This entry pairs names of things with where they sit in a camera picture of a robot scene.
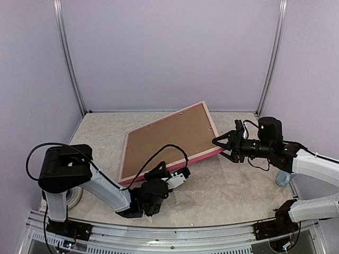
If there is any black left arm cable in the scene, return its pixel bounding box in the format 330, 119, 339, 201
25, 142, 189, 191

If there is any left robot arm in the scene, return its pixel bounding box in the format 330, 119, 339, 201
38, 144, 169, 235

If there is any aluminium corner post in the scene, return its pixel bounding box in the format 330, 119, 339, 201
255, 0, 288, 117
53, 0, 87, 117

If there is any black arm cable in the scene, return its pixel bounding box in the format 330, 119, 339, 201
242, 120, 339, 173
25, 142, 189, 191

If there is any brown cardboard backing board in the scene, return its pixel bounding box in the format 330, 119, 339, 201
122, 103, 216, 177

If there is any right aluminium corner post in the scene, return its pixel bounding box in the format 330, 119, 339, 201
255, 0, 288, 117

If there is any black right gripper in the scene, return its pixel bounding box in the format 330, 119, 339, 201
212, 130, 273, 163

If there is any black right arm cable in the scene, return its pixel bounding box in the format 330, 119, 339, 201
242, 120, 339, 173

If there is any light blue ceramic mug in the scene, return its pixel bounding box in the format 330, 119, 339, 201
275, 170, 294, 187

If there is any pink wooden picture frame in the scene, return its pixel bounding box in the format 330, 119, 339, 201
118, 99, 225, 186

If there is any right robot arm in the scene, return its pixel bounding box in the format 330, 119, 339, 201
212, 117, 338, 240

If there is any aluminium front rail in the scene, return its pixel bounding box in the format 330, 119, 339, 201
26, 208, 321, 254

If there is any left aluminium corner post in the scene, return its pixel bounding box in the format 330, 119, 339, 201
53, 0, 87, 117

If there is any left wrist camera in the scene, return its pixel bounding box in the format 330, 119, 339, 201
164, 167, 191, 189

